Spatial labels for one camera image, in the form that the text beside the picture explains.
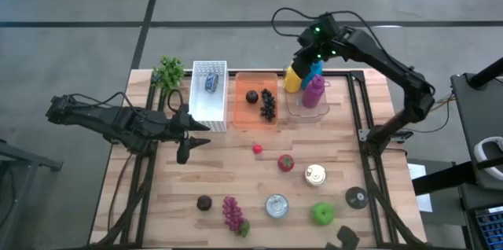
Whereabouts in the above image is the green apple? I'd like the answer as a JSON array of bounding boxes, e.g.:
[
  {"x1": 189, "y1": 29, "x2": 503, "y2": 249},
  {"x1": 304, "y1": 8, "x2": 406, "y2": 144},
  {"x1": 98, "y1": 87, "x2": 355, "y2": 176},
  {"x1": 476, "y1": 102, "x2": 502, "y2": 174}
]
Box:
[{"x1": 312, "y1": 201, "x2": 336, "y2": 226}]

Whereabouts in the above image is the clear jar with black lid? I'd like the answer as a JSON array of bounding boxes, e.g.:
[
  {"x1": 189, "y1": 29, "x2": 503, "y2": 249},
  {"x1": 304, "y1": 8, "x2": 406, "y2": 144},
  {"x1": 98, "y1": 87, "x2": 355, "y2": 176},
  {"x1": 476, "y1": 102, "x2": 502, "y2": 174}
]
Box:
[{"x1": 344, "y1": 186, "x2": 369, "y2": 210}]

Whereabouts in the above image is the black equipment cart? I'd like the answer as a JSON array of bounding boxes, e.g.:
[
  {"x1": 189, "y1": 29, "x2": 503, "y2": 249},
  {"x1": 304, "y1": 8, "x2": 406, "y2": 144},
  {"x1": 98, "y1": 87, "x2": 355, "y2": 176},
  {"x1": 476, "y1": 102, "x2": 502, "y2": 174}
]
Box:
[{"x1": 408, "y1": 56, "x2": 503, "y2": 250}]

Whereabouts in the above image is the purple grape bunch with leaf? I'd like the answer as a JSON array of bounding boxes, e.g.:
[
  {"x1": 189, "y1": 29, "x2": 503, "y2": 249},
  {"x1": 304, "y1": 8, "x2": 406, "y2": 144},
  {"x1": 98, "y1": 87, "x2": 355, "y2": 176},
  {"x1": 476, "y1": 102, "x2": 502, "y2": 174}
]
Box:
[{"x1": 222, "y1": 196, "x2": 252, "y2": 238}]

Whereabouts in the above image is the black aluminium table frame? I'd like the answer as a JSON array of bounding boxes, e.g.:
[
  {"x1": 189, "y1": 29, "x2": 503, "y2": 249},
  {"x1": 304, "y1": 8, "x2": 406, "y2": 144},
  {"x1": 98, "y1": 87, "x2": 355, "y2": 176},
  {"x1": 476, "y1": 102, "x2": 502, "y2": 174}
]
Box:
[{"x1": 89, "y1": 68, "x2": 428, "y2": 250}]

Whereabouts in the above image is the black keyboard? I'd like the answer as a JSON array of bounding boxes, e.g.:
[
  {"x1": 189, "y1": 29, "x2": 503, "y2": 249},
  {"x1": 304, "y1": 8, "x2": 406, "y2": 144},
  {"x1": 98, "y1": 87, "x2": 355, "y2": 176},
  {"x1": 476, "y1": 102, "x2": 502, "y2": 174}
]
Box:
[{"x1": 474, "y1": 205, "x2": 503, "y2": 250}]

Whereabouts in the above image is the green artificial plant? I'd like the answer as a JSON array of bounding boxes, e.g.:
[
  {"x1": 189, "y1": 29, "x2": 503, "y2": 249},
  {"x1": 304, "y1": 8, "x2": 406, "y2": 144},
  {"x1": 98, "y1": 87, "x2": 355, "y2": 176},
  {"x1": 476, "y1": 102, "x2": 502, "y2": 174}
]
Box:
[{"x1": 151, "y1": 55, "x2": 185, "y2": 96}]

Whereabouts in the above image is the grey side table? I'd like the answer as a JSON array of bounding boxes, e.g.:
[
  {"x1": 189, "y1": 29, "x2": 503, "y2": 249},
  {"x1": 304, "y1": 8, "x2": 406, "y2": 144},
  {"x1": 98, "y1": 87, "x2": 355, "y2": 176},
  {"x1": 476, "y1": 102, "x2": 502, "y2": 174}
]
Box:
[{"x1": 0, "y1": 138, "x2": 64, "y2": 250}]

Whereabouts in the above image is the blue plastic squeeze bottle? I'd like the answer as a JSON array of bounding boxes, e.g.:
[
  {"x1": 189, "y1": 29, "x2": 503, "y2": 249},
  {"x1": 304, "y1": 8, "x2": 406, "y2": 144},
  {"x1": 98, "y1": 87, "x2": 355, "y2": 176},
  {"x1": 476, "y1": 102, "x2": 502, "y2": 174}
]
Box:
[{"x1": 301, "y1": 60, "x2": 324, "y2": 90}]

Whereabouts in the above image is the white paper sheet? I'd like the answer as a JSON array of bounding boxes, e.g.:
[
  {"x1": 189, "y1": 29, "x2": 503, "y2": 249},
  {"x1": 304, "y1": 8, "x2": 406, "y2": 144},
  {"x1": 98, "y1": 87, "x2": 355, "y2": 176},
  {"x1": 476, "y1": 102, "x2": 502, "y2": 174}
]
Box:
[{"x1": 407, "y1": 162, "x2": 433, "y2": 214}]

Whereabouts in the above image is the orange translucent plastic bin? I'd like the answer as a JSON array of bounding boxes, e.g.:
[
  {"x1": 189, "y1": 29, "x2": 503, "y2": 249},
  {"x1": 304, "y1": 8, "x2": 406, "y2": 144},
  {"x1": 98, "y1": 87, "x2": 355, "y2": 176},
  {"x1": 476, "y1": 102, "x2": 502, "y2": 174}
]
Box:
[{"x1": 233, "y1": 72, "x2": 279, "y2": 130}]

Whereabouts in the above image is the clear plastic bin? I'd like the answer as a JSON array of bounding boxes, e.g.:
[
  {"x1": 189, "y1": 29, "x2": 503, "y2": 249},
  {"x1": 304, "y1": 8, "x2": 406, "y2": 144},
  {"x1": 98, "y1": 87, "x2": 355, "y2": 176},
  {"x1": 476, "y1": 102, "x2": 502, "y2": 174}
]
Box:
[{"x1": 283, "y1": 67, "x2": 331, "y2": 120}]

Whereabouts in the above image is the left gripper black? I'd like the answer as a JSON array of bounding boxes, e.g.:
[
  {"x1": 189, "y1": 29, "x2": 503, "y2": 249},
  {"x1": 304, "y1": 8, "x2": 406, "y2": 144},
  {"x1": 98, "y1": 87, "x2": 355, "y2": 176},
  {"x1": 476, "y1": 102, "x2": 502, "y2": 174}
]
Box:
[{"x1": 163, "y1": 104, "x2": 212, "y2": 166}]

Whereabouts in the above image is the white perforated bin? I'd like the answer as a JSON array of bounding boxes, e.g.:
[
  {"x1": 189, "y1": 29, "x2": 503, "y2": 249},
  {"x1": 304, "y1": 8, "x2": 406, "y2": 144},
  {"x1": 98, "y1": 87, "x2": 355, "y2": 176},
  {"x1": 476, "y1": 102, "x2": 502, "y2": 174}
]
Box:
[{"x1": 186, "y1": 60, "x2": 229, "y2": 133}]

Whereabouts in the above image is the blue labelled tuna can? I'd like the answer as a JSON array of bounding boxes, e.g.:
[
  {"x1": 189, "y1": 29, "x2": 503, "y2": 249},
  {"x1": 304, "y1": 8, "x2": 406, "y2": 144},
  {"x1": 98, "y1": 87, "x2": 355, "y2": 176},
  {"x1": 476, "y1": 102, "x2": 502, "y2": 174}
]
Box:
[
  {"x1": 204, "y1": 72, "x2": 220, "y2": 94},
  {"x1": 265, "y1": 193, "x2": 290, "y2": 219}
]

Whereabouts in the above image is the black grape bunch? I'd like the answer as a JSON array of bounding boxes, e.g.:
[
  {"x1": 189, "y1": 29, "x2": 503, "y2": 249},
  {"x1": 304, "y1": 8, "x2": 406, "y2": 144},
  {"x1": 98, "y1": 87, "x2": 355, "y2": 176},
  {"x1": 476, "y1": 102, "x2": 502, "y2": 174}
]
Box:
[{"x1": 259, "y1": 87, "x2": 277, "y2": 123}]

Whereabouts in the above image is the yellow plastic squeeze bottle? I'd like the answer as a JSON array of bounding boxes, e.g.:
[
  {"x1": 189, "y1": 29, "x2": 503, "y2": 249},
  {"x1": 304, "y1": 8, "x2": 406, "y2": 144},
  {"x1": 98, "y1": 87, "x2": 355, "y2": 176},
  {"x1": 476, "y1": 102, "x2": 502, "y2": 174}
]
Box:
[{"x1": 283, "y1": 64, "x2": 303, "y2": 94}]

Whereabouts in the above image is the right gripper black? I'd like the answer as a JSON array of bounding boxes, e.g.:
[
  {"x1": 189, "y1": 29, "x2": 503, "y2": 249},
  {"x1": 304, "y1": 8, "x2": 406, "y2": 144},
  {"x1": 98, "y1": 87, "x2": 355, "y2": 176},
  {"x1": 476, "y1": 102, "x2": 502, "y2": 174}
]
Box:
[{"x1": 291, "y1": 31, "x2": 335, "y2": 81}]

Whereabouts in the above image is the magenta plastic squeeze bottle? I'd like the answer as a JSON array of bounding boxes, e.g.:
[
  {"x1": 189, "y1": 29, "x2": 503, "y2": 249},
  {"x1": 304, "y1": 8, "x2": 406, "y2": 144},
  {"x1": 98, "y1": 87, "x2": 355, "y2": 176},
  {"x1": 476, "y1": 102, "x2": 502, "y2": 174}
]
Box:
[{"x1": 301, "y1": 74, "x2": 326, "y2": 109}]

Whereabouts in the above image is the white round device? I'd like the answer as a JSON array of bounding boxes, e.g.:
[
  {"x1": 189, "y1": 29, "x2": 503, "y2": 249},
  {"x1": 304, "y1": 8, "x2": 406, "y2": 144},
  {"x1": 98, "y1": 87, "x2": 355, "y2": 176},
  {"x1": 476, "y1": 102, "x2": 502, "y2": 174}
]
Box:
[{"x1": 473, "y1": 135, "x2": 503, "y2": 182}]

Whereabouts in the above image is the red strawberry fruit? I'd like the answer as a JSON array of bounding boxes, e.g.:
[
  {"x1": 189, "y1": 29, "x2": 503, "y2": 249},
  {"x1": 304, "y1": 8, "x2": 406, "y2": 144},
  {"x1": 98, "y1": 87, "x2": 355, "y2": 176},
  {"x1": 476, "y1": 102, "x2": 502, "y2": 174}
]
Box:
[{"x1": 277, "y1": 153, "x2": 296, "y2": 173}]

